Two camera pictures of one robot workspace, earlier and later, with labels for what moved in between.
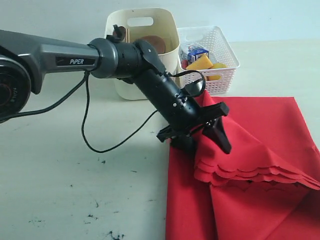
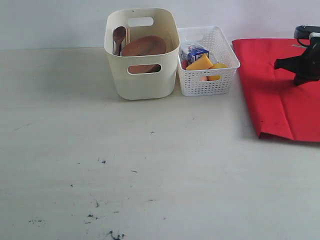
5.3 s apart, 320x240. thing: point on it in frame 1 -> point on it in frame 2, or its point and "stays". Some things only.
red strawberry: x=184 y=64 stays
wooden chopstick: x=128 y=35 stays
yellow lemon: x=216 y=65 stays
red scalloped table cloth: x=267 y=187 -> x=281 y=109
